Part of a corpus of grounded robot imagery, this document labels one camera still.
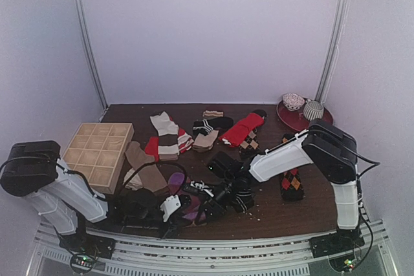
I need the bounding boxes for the purple magenta striped sock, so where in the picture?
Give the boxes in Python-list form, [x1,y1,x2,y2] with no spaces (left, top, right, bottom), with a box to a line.
[160,173,214,226]

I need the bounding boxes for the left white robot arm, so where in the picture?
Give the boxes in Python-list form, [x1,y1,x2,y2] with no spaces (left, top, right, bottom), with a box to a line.
[1,140,191,253]

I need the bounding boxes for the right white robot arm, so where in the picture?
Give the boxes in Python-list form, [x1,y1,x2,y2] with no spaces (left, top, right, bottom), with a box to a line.
[207,120,362,251]

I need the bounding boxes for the red beige striped socks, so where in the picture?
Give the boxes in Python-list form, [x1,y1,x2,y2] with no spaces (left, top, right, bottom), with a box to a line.
[144,111,194,162]

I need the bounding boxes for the black striped ankle sock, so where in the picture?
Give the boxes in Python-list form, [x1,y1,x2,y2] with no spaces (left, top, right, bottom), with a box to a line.
[230,189,255,213]

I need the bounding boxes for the brown beige sock pair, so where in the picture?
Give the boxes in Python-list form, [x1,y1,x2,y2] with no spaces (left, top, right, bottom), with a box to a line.
[124,141,169,196]

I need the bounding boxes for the brown argyle sock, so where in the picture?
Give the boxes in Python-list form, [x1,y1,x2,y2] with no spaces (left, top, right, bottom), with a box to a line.
[239,128,260,160]

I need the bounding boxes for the tan ankle sock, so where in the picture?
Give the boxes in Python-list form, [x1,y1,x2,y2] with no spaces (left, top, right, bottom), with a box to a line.
[192,130,219,153]

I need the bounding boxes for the red sock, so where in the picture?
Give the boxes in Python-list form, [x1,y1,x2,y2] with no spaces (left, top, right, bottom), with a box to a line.
[219,109,267,147]

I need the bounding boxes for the black white striped sock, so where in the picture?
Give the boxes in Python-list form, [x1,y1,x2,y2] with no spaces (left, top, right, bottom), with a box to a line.
[192,116,234,136]

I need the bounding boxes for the beige striped folded sock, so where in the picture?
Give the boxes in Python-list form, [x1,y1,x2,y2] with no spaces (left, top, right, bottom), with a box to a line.
[202,110,224,119]

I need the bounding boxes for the black orange argyle sock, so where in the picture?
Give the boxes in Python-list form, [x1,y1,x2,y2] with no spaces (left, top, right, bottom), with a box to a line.
[278,133,307,202]

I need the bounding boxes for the wooden compartment box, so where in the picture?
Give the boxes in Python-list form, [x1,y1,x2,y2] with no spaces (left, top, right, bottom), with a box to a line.
[63,123,135,195]

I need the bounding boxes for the red round plate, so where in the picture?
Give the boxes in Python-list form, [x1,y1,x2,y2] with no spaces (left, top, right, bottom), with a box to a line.
[276,98,333,132]

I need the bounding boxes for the patterned white bowl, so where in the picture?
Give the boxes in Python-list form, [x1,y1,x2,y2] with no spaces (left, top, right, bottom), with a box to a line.
[282,93,305,111]

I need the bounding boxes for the striped grey cup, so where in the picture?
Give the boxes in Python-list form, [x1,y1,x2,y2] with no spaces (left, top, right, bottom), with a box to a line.
[303,100,324,122]

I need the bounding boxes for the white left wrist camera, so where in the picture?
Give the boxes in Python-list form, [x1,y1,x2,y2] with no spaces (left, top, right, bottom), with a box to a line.
[160,195,182,222]

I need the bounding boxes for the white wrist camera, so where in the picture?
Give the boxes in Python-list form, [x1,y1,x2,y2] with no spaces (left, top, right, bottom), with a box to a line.
[182,181,214,197]
[160,195,182,222]

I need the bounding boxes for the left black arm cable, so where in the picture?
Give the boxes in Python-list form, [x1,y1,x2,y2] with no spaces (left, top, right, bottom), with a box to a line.
[121,161,188,196]

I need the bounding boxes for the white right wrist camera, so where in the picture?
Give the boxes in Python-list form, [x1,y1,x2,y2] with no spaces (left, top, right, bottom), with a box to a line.
[182,181,214,197]

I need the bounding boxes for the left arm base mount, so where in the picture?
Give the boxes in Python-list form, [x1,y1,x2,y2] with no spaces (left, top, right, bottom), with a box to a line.
[55,223,116,275]

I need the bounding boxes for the aluminium front rail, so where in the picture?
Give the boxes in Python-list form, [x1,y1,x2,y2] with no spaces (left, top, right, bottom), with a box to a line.
[24,221,401,275]

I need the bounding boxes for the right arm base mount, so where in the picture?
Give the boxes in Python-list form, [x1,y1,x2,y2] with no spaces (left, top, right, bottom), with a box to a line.
[309,229,365,273]

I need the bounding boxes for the right aluminium corner post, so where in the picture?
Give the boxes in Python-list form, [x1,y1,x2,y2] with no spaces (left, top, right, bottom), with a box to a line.
[315,0,349,104]

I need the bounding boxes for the aluminium corner post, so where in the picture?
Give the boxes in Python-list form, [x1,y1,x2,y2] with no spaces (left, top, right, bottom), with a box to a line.
[74,0,109,111]
[315,0,349,104]

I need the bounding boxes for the left aluminium corner post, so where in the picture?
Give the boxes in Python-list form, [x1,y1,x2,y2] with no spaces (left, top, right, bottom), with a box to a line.
[74,0,109,111]

